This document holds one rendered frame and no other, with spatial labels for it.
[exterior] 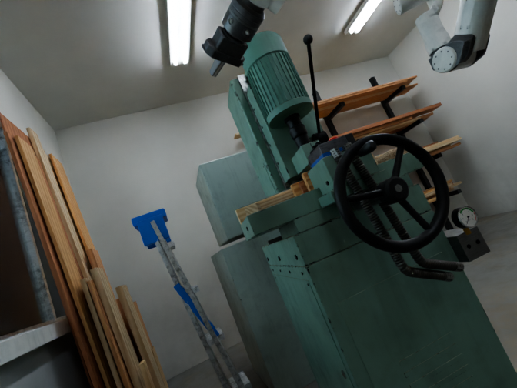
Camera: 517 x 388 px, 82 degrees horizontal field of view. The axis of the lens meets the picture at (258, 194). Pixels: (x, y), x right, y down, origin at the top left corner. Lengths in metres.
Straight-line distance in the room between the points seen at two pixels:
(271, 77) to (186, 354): 2.73
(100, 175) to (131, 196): 0.38
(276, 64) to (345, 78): 3.60
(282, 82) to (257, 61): 0.13
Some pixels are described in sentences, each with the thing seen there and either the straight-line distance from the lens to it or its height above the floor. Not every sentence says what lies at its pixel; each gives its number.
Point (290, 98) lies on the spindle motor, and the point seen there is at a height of 1.23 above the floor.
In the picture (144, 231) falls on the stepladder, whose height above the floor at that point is 1.08.
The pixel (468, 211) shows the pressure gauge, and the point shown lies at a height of 0.67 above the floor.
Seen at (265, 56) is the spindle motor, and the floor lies 1.41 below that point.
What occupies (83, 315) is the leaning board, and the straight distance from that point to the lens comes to 1.89.
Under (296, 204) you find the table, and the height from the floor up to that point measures 0.88.
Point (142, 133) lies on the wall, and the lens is 3.58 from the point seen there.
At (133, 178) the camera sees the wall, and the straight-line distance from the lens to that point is 3.39.
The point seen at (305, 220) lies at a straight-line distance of 0.85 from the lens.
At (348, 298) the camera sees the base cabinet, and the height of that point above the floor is 0.59.
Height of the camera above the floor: 0.81
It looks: 9 degrees up
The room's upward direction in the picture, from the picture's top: 23 degrees counter-clockwise
